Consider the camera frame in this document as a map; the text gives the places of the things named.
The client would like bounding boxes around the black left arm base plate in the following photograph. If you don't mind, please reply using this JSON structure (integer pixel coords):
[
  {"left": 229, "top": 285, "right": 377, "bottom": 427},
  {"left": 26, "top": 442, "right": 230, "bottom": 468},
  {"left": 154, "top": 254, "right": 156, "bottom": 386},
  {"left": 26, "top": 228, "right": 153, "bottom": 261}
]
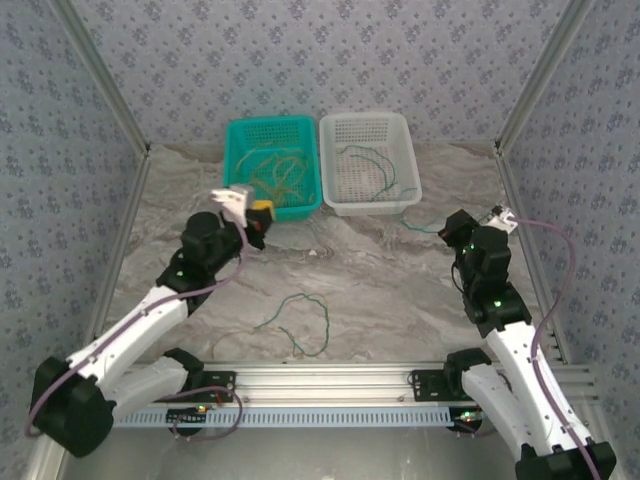
[{"left": 144, "top": 370, "right": 237, "bottom": 404}]

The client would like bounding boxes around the white slotted cable duct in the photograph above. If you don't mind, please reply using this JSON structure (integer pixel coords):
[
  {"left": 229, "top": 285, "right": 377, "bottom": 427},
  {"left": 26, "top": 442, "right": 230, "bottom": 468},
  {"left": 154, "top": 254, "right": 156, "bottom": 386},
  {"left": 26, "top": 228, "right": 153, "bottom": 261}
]
[{"left": 112, "top": 407, "right": 494, "bottom": 430}]

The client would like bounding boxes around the small left controller board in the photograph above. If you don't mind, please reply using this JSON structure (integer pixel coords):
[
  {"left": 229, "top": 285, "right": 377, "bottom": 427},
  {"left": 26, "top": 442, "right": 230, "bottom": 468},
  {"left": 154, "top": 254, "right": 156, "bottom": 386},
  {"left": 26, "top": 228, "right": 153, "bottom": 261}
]
[{"left": 166, "top": 405, "right": 210, "bottom": 425}]

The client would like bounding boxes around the white plastic basket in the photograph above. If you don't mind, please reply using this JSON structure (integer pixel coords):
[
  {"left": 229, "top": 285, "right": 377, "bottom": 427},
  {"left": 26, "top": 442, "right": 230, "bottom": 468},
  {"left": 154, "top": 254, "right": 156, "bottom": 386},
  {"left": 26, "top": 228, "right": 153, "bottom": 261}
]
[{"left": 318, "top": 111, "right": 423, "bottom": 217}]

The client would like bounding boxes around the grey metal panel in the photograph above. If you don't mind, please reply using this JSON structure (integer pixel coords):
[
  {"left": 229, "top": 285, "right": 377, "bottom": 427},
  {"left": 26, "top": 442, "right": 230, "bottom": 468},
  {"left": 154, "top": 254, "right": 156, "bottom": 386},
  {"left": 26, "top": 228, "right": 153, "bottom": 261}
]
[{"left": 24, "top": 403, "right": 619, "bottom": 480}]

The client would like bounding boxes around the aluminium table side rail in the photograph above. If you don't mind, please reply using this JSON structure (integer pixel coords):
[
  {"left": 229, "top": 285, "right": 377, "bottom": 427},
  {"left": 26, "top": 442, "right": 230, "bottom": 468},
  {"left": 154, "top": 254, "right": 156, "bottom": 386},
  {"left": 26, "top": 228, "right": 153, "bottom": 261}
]
[
  {"left": 494, "top": 144, "right": 571, "bottom": 364},
  {"left": 92, "top": 147, "right": 154, "bottom": 346}
]

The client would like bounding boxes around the aluminium frame post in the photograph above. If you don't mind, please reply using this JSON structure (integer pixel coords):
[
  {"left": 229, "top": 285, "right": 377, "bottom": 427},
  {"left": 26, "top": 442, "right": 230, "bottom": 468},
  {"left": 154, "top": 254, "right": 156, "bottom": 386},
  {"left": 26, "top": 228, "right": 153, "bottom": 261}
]
[
  {"left": 493, "top": 0, "right": 597, "bottom": 154},
  {"left": 52, "top": 0, "right": 152, "bottom": 156}
]

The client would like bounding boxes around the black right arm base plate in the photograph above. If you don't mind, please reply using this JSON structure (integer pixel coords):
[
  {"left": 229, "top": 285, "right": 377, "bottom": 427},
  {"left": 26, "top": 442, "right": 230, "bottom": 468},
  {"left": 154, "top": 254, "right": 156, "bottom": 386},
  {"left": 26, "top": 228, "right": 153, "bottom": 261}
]
[{"left": 409, "top": 368, "right": 481, "bottom": 404}]

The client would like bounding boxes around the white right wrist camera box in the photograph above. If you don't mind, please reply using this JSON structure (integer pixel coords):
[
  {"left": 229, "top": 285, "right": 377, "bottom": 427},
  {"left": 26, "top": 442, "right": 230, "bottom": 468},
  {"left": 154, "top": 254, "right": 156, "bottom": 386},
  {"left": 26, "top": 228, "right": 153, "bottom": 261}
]
[{"left": 489, "top": 204, "right": 519, "bottom": 232}]

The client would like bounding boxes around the green cable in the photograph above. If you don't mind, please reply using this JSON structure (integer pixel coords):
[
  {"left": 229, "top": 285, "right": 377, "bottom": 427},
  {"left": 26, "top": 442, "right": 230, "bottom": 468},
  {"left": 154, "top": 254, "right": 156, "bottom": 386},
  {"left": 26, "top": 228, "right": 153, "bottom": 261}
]
[
  {"left": 349, "top": 153, "right": 399, "bottom": 204},
  {"left": 253, "top": 292, "right": 331, "bottom": 358},
  {"left": 370, "top": 186, "right": 442, "bottom": 235},
  {"left": 338, "top": 144, "right": 399, "bottom": 196}
]

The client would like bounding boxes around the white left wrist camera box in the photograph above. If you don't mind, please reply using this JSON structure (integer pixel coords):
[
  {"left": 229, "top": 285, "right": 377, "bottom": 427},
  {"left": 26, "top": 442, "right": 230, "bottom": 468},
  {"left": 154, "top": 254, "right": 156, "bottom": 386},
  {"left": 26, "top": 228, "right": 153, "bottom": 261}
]
[{"left": 209, "top": 183, "right": 254, "bottom": 226}]

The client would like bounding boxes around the aluminium mounting rail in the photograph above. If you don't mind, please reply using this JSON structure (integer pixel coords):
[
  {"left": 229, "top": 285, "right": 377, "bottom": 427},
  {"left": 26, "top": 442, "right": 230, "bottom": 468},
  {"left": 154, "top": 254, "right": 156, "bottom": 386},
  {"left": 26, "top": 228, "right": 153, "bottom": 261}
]
[{"left": 114, "top": 363, "right": 599, "bottom": 406}]

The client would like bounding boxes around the small controller board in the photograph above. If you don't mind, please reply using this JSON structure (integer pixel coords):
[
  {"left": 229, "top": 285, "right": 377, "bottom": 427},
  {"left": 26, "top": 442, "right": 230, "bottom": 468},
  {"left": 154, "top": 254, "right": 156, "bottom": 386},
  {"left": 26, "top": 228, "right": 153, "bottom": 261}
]
[
  {"left": 166, "top": 405, "right": 210, "bottom": 425},
  {"left": 452, "top": 407, "right": 489, "bottom": 424}
]

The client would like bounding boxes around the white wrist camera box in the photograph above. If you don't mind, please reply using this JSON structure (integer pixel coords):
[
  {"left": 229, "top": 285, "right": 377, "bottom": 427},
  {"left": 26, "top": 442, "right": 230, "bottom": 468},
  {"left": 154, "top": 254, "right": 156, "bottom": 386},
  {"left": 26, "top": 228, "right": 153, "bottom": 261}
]
[
  {"left": 209, "top": 183, "right": 254, "bottom": 226},
  {"left": 489, "top": 204, "right": 519, "bottom": 232}
]

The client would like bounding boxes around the small right controller board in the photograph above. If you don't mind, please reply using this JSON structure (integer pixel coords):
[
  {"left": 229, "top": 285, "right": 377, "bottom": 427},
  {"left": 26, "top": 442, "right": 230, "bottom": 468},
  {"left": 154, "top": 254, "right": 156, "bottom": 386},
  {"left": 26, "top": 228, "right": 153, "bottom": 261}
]
[{"left": 452, "top": 407, "right": 489, "bottom": 424}]

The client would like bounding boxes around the teal plastic basket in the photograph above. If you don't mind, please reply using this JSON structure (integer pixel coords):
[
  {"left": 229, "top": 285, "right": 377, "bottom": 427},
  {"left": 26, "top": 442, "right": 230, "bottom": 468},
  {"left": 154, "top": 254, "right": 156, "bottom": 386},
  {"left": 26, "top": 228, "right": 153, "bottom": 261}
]
[{"left": 222, "top": 114, "right": 324, "bottom": 225}]

